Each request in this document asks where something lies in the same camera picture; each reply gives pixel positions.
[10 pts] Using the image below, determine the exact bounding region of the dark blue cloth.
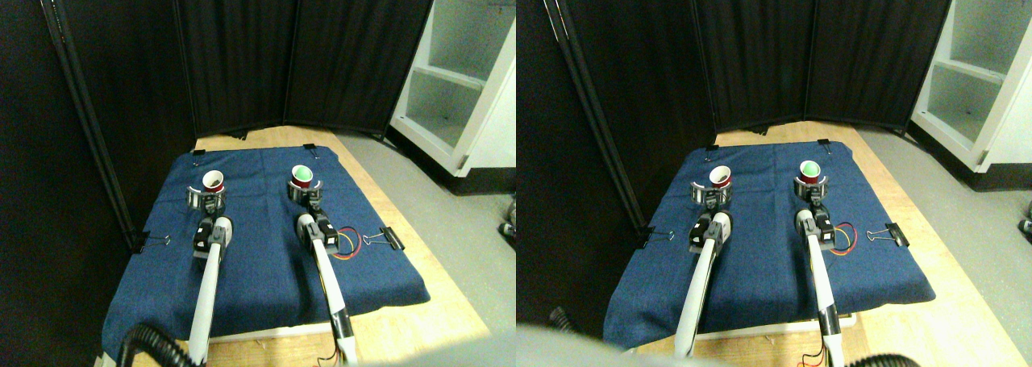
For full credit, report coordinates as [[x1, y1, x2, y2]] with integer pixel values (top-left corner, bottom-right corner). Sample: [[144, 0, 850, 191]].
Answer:
[[101, 143, 431, 364], [603, 140, 936, 350]]

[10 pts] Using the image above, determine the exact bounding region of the black curtain stand pole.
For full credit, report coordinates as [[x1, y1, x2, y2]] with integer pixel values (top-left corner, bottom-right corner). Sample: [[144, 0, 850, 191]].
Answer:
[[34, 0, 138, 251], [537, 0, 647, 232]]

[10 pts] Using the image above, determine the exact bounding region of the white shelf unit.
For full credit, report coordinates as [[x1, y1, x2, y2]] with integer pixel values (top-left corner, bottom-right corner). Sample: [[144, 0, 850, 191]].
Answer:
[[911, 0, 1032, 174], [389, 0, 516, 178]]

